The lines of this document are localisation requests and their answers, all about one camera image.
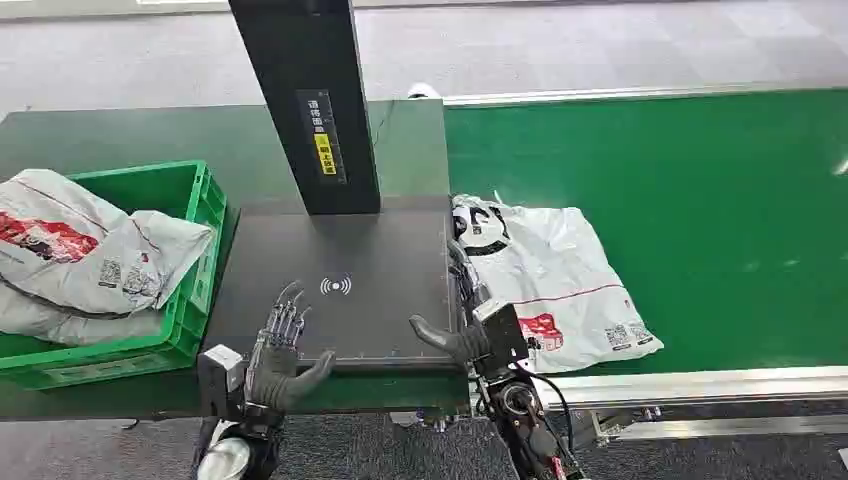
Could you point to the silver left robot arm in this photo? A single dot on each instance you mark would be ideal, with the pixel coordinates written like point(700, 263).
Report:
point(232, 450)

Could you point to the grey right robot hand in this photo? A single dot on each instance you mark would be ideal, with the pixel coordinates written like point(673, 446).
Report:
point(457, 334)

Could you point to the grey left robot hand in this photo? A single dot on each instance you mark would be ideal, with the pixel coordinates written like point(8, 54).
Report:
point(275, 374)

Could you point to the white parcel bag black print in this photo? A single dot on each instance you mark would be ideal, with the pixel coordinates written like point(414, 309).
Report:
point(563, 285)

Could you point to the white parcel bag red print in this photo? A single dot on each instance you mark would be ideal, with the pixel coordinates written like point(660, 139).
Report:
point(73, 245)

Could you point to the green plastic crate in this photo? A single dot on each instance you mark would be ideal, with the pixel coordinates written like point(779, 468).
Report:
point(185, 291)

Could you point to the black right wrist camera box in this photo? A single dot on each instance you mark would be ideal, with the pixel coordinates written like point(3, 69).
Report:
point(500, 338)

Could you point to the green conveyor belt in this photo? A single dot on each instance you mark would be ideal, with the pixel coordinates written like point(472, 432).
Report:
point(696, 218)

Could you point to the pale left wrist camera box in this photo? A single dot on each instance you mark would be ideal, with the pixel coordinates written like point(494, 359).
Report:
point(218, 381)

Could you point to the yellow warning label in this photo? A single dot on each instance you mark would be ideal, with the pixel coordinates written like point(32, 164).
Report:
point(324, 154)

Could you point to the black scanner platform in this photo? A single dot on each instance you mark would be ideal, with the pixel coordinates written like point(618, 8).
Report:
point(371, 291)

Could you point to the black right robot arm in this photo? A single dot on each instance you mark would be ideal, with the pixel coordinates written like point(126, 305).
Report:
point(526, 424)

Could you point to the grey parcel bag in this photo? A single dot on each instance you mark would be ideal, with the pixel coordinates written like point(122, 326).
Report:
point(60, 324)

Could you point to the silver conveyor frame rail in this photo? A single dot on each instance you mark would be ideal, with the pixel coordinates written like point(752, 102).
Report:
point(689, 387)

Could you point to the black scanner column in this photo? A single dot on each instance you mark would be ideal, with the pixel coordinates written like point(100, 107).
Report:
point(311, 99)

